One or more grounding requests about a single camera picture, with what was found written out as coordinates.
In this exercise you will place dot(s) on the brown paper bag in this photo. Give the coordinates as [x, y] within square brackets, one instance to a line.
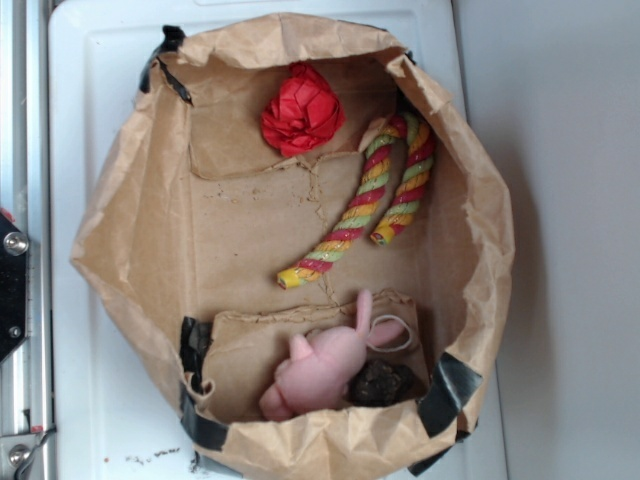
[194, 214]

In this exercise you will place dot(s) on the red crumpled paper ball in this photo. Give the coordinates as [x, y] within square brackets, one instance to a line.
[306, 113]

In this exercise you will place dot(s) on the pink plush bunny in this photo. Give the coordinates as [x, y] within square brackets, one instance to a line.
[320, 366]

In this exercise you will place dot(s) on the dark brown fuzzy lump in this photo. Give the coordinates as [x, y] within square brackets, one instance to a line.
[380, 384]

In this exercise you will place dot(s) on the white plastic tray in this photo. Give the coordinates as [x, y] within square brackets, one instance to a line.
[112, 422]

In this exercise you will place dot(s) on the black metal bracket plate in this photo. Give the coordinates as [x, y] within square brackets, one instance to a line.
[13, 285]

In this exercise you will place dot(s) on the aluminium frame rail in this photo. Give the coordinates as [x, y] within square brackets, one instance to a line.
[28, 431]

